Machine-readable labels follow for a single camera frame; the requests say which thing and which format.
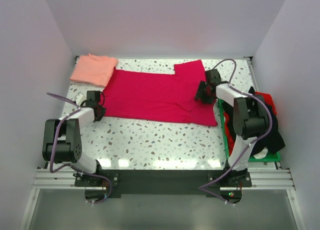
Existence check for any crimson red t-shirt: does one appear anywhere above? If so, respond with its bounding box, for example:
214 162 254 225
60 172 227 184
103 60 218 127

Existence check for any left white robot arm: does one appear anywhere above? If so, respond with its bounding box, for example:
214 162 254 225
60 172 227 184
42 90 106 186

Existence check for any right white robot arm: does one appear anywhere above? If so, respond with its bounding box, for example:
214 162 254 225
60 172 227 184
195 69 272 187

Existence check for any folded peach t-shirt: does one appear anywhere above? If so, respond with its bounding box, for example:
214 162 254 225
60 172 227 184
70 54 119 87

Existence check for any red garment in bin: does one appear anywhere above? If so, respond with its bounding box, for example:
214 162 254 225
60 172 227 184
221 87 277 154

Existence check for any black garment in bin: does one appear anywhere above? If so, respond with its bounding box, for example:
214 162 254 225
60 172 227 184
248 86 286 157

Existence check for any white cloth in bin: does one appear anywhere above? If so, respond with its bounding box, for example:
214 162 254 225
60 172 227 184
253 147 268 160

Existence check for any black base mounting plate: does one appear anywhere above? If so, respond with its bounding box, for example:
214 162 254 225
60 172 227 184
73 170 252 203

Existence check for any green plastic bin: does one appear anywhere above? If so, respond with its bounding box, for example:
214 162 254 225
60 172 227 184
218 100 281 163

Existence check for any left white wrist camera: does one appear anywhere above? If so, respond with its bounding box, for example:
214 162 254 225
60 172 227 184
74 93 87 105

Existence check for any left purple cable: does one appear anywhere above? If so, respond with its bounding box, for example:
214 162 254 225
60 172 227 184
46 91 113 205

